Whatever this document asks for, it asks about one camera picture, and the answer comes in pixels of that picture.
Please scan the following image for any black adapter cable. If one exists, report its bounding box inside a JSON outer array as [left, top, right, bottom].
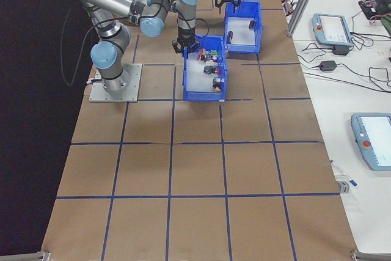
[[298, 42, 391, 94]]

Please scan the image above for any aluminium frame bar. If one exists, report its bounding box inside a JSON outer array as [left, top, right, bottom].
[[286, 0, 326, 37]]

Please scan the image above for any grey teach pendant touchscreen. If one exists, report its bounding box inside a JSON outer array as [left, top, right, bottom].
[[350, 112, 391, 172], [311, 13, 355, 51]]

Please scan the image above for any black electronics board with wires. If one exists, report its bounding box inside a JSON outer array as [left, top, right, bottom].
[[358, 0, 383, 18]]

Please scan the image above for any orange yellow push button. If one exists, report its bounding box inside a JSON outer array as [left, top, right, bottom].
[[211, 78, 224, 94]]

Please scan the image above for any black frame cover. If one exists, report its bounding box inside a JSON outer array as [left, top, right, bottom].
[[0, 0, 104, 256]]

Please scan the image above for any blue bin with capacitors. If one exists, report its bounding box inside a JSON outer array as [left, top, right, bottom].
[[224, 0, 263, 54]]

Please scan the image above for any black power adapter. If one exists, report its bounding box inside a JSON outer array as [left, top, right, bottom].
[[319, 61, 338, 72], [332, 45, 351, 57]]

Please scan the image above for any aluminium corner bracket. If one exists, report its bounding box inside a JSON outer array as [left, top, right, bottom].
[[350, 249, 391, 261], [0, 251, 51, 261]]

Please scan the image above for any small grey box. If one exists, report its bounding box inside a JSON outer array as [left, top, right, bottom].
[[337, 178, 351, 195]]

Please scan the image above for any white side table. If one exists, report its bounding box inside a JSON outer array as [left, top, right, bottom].
[[271, 0, 391, 255]]

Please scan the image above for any blue bin with switches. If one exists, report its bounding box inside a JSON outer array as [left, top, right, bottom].
[[182, 35, 230, 103]]

